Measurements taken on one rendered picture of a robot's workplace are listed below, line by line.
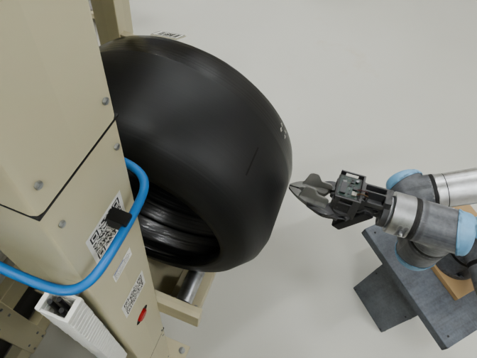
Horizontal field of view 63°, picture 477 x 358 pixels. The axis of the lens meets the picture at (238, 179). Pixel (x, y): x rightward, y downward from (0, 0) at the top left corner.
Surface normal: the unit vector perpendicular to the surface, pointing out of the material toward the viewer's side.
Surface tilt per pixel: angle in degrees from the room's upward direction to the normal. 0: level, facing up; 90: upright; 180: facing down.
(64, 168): 90
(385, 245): 0
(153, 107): 4
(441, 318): 0
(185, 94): 12
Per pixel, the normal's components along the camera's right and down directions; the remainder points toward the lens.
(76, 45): 0.93, 0.35
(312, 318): 0.11, -0.53
